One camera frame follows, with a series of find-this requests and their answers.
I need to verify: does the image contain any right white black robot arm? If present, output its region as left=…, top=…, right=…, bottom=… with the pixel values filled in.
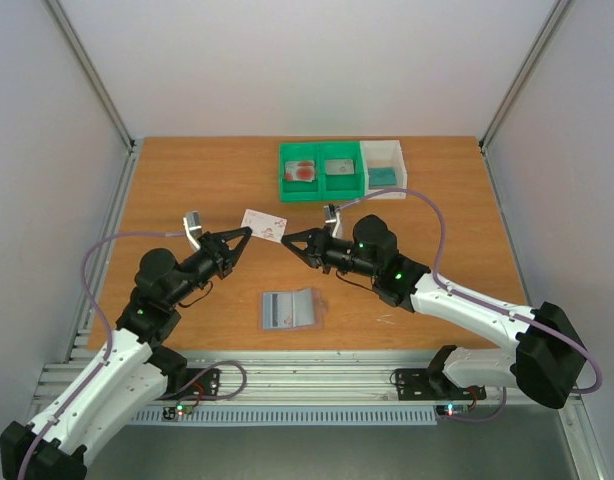
left=281, top=215, right=586, bottom=409

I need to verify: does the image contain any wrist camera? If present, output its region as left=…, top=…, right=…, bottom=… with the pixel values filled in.
left=323, top=204, right=343, bottom=239
left=183, top=211, right=203, bottom=251

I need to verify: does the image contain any right circuit board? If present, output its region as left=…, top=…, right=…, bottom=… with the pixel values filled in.
left=436, top=403, right=475, bottom=417

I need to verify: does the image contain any grey slotted cable duct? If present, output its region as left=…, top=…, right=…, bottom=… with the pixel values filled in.
left=129, top=405, right=437, bottom=428

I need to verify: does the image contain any right aluminium corner post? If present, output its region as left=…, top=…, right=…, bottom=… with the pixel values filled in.
left=478, top=0, right=574, bottom=156

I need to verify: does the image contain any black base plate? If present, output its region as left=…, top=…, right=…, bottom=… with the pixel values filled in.
left=158, top=368, right=221, bottom=401
left=390, top=368, right=487, bottom=401

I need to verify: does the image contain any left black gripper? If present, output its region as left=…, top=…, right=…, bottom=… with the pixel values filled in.
left=167, top=227, right=253, bottom=307

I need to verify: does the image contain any aluminium corner post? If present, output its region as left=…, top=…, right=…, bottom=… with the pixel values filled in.
left=478, top=0, right=574, bottom=156
left=42, top=0, right=135, bottom=152

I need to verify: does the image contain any red patterned card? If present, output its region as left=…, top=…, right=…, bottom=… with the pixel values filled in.
left=283, top=160, right=316, bottom=183

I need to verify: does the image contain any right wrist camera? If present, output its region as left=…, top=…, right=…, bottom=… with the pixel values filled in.
left=323, top=204, right=343, bottom=239

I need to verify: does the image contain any white bin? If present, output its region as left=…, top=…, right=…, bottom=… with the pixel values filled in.
left=360, top=140, right=408, bottom=200

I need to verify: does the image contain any grey card in bin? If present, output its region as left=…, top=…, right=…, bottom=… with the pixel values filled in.
left=325, top=158, right=355, bottom=176

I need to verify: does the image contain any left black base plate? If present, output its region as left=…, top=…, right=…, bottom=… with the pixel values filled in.
left=158, top=368, right=221, bottom=401

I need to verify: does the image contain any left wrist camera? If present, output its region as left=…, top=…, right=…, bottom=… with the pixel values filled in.
left=183, top=211, right=203, bottom=251

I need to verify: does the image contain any middle green bin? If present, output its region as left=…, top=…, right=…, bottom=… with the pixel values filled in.
left=317, top=141, right=365, bottom=201

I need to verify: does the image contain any green bin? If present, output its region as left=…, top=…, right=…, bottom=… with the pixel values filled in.
left=278, top=142, right=320, bottom=203
left=317, top=141, right=365, bottom=201

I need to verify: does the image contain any white floral VIP card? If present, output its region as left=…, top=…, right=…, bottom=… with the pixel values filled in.
left=241, top=209, right=287, bottom=243

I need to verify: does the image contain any left circuit board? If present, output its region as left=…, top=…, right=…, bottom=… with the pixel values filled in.
left=161, top=405, right=195, bottom=422

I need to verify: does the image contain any left green bin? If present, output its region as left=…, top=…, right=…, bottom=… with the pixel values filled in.
left=278, top=142, right=320, bottom=203

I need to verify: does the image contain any circuit board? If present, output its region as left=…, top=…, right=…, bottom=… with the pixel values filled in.
left=436, top=403, right=475, bottom=417
left=161, top=405, right=195, bottom=422

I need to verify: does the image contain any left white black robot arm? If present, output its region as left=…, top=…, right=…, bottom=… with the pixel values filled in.
left=0, top=227, right=252, bottom=479

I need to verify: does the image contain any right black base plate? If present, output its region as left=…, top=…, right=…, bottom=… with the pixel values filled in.
left=390, top=368, right=487, bottom=401

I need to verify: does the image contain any left aluminium corner post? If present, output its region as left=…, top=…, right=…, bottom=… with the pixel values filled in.
left=42, top=0, right=135, bottom=152

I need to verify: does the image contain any teal card in bin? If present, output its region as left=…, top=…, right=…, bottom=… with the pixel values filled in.
left=368, top=167, right=397, bottom=189

